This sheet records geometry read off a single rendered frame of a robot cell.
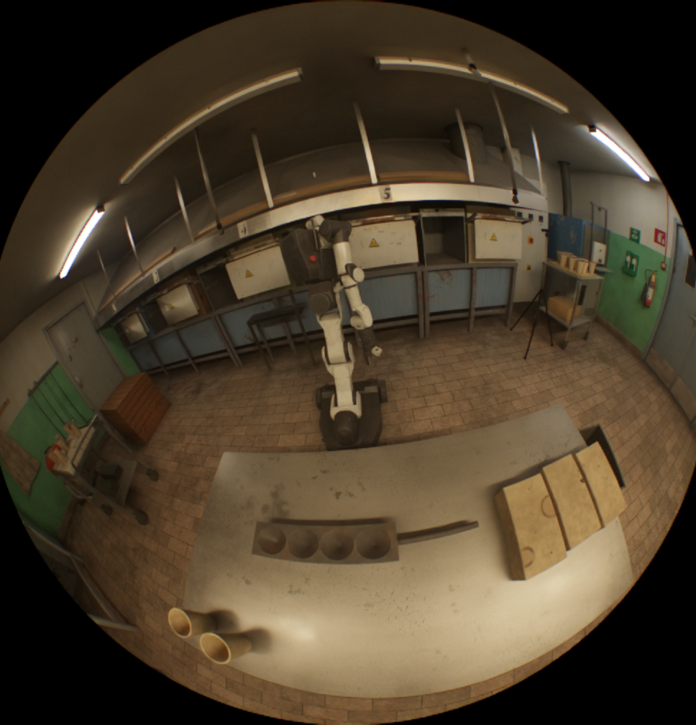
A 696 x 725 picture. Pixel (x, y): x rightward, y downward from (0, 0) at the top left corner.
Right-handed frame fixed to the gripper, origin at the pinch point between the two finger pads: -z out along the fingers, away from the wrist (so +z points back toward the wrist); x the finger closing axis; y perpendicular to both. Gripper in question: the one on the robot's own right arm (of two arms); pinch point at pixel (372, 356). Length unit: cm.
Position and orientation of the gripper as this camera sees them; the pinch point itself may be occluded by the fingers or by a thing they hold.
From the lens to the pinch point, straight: 133.9
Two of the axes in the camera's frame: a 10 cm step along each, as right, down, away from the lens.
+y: -6.7, -1.2, 7.3
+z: -3.1, -8.4, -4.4
